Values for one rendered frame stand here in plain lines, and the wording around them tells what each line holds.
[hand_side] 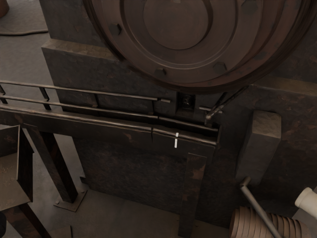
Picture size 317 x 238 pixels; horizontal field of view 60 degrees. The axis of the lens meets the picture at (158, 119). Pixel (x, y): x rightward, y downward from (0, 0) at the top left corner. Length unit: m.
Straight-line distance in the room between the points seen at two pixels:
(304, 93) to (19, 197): 0.84
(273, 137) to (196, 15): 0.41
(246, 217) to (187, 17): 0.63
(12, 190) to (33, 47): 2.03
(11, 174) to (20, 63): 1.76
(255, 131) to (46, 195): 1.19
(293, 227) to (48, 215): 1.13
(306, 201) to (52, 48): 0.85
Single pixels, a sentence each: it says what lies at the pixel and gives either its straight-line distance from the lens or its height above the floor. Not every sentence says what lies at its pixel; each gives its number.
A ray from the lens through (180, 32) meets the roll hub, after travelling 0.51.
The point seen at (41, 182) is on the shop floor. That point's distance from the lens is 1.69.
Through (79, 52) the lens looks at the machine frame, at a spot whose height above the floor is 0.87.
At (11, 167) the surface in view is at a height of 0.60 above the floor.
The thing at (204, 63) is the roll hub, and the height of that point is 1.03.
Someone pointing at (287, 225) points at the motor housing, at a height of 0.53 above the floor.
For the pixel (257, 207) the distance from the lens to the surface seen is 0.89.
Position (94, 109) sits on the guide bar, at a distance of 0.98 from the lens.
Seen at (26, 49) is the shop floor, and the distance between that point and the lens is 2.82.
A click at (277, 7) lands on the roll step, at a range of 0.53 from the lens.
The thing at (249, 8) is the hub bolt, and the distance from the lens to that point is 0.47.
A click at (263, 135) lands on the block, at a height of 0.80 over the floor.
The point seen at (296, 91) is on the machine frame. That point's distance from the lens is 0.80.
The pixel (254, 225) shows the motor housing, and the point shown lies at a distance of 0.92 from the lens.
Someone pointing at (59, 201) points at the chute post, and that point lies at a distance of 1.58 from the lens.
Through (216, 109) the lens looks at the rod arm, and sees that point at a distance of 0.64.
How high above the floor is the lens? 1.33
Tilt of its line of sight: 46 degrees down
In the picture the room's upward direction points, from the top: straight up
